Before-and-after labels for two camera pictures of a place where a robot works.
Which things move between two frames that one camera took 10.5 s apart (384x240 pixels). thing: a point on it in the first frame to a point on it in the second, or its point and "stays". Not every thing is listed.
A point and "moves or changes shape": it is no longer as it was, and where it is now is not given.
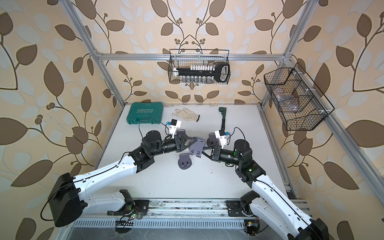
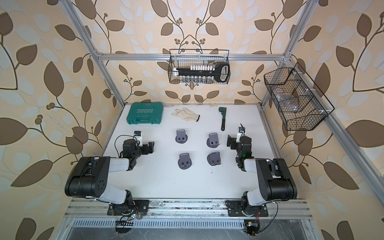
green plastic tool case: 145,112 stays
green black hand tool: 223,110 stays
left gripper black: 179,138 to 150,148
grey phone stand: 184,162 stays
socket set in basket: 204,73 stays
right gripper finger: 210,157 to 228,140
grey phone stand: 197,148 moves or changes shape
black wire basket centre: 199,66 stays
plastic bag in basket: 287,102 stays
